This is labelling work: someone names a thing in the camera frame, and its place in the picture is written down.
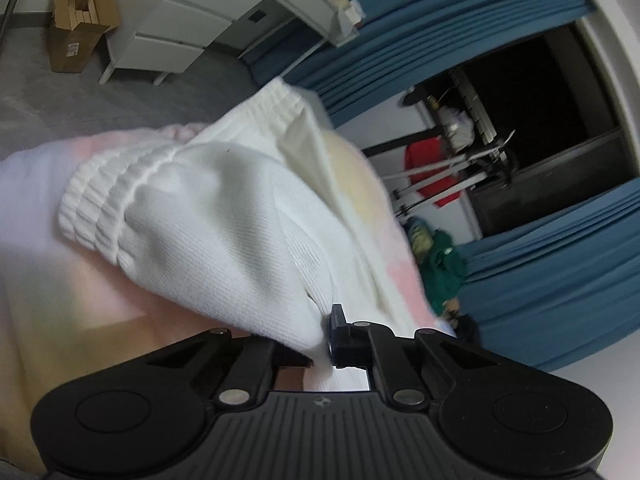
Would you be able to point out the white dressing table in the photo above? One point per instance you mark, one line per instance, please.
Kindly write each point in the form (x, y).
(200, 15)

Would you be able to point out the hanging white garment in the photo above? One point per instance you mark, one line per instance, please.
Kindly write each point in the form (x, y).
(457, 125)

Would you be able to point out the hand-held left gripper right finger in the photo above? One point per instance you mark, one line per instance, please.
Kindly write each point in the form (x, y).
(340, 340)

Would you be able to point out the white pants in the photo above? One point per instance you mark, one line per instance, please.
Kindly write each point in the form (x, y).
(215, 220)

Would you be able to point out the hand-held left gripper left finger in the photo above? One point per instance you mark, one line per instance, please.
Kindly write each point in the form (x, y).
(250, 360)

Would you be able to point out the tissue box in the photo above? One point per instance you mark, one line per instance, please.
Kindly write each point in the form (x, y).
(347, 7)

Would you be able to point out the folding clothes rack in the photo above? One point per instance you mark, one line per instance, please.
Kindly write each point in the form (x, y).
(450, 170)

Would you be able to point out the pastel tie-dye bed blanket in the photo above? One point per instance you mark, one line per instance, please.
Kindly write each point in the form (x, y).
(60, 320)

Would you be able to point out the dark window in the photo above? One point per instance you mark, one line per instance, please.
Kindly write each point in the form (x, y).
(540, 90)

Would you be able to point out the black garment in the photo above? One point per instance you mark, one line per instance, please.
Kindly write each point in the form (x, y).
(467, 330)

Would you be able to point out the red cloth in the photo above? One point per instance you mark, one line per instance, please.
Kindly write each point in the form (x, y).
(425, 165)

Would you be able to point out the cardboard box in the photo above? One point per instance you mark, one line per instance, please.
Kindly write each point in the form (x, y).
(80, 25)

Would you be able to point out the green garment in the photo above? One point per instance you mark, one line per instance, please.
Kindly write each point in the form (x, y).
(442, 270)

